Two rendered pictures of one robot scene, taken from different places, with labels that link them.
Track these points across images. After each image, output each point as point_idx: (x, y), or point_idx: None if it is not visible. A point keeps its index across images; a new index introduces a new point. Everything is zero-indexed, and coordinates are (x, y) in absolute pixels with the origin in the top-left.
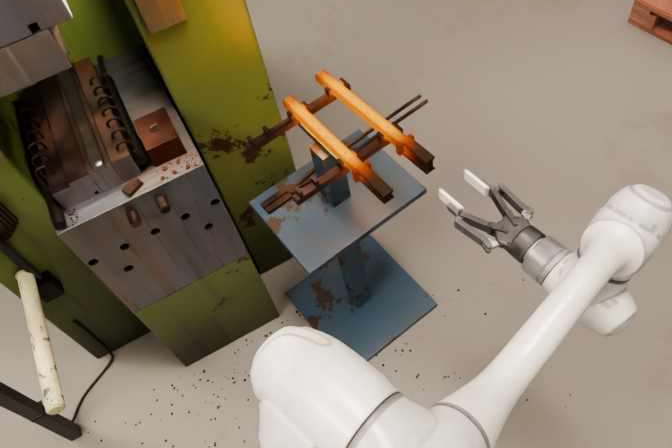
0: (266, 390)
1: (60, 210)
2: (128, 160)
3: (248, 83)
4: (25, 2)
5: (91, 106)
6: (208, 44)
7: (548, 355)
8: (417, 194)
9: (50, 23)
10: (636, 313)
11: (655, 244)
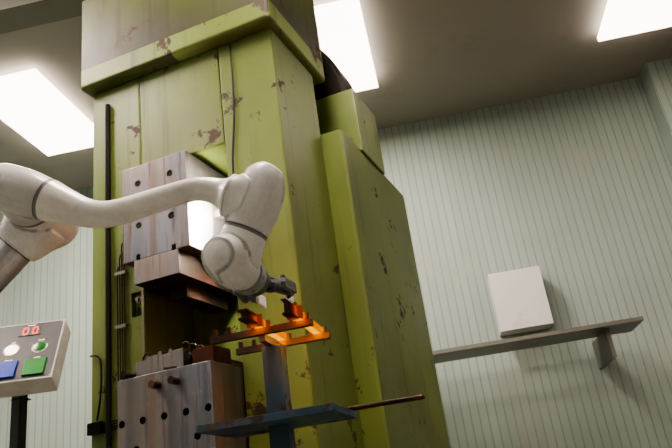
0: None
1: (132, 373)
2: (180, 352)
3: (291, 355)
4: (175, 233)
5: None
6: (271, 312)
7: (125, 199)
8: (322, 404)
9: (180, 245)
10: (226, 241)
11: (242, 178)
